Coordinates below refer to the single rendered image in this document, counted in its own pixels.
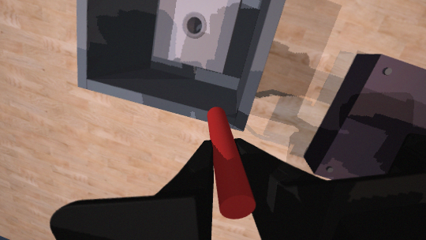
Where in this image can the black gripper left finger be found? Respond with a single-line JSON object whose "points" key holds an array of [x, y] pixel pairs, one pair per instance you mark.
{"points": [[181, 210]]}

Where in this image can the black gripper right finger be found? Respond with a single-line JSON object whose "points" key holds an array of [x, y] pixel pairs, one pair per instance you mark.
{"points": [[292, 204]]}

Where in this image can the red peg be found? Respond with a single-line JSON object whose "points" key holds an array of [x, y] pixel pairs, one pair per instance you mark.
{"points": [[234, 191]]}

